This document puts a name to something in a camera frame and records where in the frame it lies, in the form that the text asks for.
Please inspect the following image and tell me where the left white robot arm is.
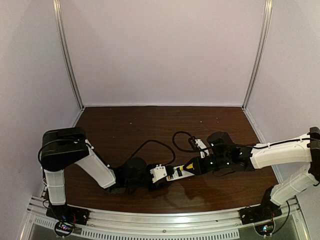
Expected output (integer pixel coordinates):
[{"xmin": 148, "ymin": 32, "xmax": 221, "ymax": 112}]
[{"xmin": 37, "ymin": 127, "xmax": 174, "ymax": 206}]

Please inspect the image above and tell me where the right aluminium frame post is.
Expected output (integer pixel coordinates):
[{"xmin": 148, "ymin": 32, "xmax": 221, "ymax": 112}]
[{"xmin": 242, "ymin": 0, "xmax": 273, "ymax": 111}]

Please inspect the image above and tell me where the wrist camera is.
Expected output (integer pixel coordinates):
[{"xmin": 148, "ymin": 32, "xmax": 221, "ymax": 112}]
[
  {"xmin": 188, "ymin": 137, "xmax": 210, "ymax": 159},
  {"xmin": 149, "ymin": 164, "xmax": 168, "ymax": 183}
]

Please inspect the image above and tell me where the yellow handled screwdriver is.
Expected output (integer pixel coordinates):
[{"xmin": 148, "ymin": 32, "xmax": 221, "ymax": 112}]
[{"xmin": 176, "ymin": 163, "xmax": 195, "ymax": 171}]

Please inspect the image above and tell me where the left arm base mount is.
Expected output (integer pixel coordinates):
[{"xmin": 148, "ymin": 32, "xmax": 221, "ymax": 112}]
[{"xmin": 46, "ymin": 204, "xmax": 90, "ymax": 239}]

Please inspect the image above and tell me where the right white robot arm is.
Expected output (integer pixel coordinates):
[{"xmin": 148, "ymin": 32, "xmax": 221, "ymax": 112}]
[{"xmin": 181, "ymin": 127, "xmax": 320, "ymax": 208}]

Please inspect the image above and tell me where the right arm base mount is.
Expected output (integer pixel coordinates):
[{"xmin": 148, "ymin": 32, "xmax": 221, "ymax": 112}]
[{"xmin": 239, "ymin": 205, "xmax": 282, "ymax": 237}]

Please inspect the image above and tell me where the aluminium frame post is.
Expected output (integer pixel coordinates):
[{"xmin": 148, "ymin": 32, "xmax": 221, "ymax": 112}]
[
  {"xmin": 52, "ymin": 0, "xmax": 84, "ymax": 110},
  {"xmin": 242, "ymin": 0, "xmax": 273, "ymax": 111}
]

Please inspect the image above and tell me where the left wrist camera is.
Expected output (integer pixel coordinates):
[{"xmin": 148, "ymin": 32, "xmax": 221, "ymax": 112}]
[{"xmin": 149, "ymin": 164, "xmax": 168, "ymax": 183}]

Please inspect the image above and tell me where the right black camera cable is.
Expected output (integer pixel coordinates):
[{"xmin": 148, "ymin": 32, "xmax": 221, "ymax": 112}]
[{"xmin": 172, "ymin": 131, "xmax": 211, "ymax": 153}]

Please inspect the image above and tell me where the left aluminium frame post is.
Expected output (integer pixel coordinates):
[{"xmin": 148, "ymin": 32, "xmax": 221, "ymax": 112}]
[{"xmin": 52, "ymin": 0, "xmax": 84, "ymax": 110}]

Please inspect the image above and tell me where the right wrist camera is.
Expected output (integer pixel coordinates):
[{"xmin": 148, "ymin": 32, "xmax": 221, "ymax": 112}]
[{"xmin": 188, "ymin": 137, "xmax": 210, "ymax": 159}]

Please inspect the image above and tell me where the white remote control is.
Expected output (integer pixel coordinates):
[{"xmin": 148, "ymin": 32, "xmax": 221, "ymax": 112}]
[{"xmin": 165, "ymin": 166, "xmax": 194, "ymax": 182}]

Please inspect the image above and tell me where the black camera cable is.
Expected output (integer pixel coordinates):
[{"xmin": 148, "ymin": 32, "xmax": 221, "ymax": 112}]
[
  {"xmin": 172, "ymin": 131, "xmax": 211, "ymax": 153},
  {"xmin": 128, "ymin": 139, "xmax": 176, "ymax": 167}
]

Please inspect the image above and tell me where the front aluminium rail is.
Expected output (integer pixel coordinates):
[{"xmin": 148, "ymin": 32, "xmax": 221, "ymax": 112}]
[{"xmin": 17, "ymin": 196, "xmax": 310, "ymax": 240}]

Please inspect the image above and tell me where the left black camera cable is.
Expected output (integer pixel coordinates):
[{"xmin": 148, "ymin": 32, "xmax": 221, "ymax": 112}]
[{"xmin": 128, "ymin": 139, "xmax": 176, "ymax": 167}]

